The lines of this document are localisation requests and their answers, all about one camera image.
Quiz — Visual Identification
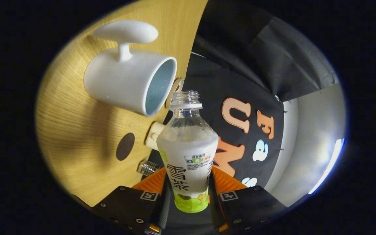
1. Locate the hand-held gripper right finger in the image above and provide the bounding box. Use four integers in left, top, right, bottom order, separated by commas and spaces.
209, 166, 289, 233

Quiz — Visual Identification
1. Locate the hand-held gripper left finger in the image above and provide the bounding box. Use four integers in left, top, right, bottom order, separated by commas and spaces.
90, 167, 170, 235

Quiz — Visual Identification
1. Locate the dark round coaster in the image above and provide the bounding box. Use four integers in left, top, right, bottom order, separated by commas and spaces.
116, 133, 135, 161

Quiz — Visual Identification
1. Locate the clear juice bottle white label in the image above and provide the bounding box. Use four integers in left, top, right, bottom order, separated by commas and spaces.
156, 91, 219, 213

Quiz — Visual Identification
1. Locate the white cup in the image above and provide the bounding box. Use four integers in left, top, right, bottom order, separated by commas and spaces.
83, 20, 178, 118

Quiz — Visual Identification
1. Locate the cream toaster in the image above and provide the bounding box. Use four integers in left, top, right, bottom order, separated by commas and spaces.
145, 122, 166, 151

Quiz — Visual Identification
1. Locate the wooden table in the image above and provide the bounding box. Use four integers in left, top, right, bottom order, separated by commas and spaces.
35, 0, 209, 207

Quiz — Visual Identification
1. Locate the small round wooden plate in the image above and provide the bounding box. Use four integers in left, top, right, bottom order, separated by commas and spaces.
165, 78, 185, 109

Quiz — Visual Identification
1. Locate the black backdrop cloth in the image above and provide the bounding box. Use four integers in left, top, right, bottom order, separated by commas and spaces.
142, 0, 339, 196

